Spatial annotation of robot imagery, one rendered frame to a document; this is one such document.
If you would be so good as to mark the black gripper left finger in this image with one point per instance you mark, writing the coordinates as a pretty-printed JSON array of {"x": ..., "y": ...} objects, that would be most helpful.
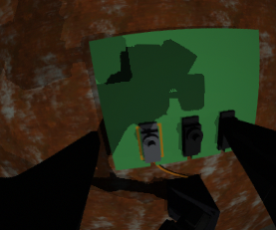
[{"x": 52, "y": 195}]

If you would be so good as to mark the green flat panel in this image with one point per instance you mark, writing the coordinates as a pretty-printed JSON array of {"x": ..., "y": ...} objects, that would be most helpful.
[{"x": 187, "y": 81}]

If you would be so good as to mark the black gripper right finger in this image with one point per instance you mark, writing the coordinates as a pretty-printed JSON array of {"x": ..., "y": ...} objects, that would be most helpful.
[{"x": 255, "y": 147}]

